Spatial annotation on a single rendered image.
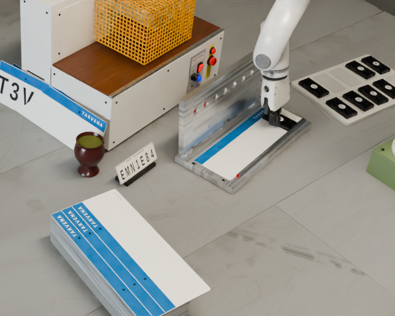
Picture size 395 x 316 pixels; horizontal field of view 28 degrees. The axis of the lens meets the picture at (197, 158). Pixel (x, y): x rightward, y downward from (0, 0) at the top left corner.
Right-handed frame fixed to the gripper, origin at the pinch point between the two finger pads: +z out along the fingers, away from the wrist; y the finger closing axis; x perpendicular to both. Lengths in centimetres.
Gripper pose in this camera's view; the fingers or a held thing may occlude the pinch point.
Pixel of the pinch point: (274, 119)
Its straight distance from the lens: 243.7
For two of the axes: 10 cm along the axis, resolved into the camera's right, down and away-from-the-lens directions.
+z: 0.5, 8.5, 5.3
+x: -8.1, -2.7, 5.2
